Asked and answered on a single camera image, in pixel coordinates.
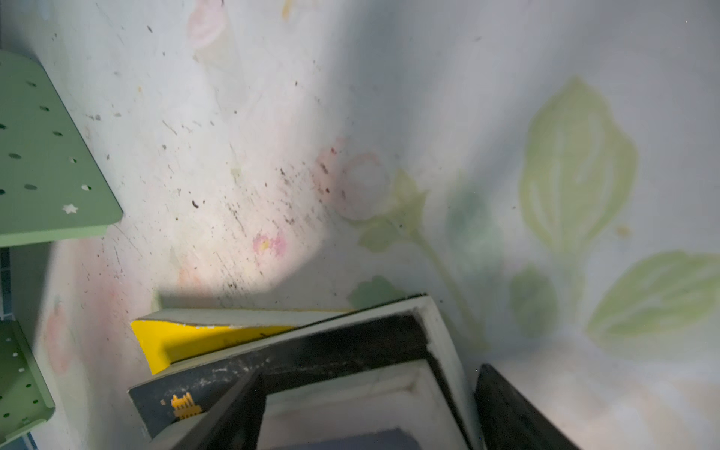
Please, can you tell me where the yellow cartoon cover book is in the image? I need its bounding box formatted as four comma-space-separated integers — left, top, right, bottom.
130, 309, 342, 375

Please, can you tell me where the black slipcase box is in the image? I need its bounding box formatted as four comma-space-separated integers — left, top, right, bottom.
129, 296, 483, 449

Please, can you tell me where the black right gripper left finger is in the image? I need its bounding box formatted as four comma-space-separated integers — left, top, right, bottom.
174, 369, 266, 450

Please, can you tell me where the green metal bookshelf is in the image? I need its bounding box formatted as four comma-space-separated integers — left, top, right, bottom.
1, 51, 123, 446

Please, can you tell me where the dark blue book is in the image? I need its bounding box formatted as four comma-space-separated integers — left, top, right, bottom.
281, 429, 421, 450

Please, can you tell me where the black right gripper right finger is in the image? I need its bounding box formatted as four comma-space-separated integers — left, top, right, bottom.
474, 364, 579, 450

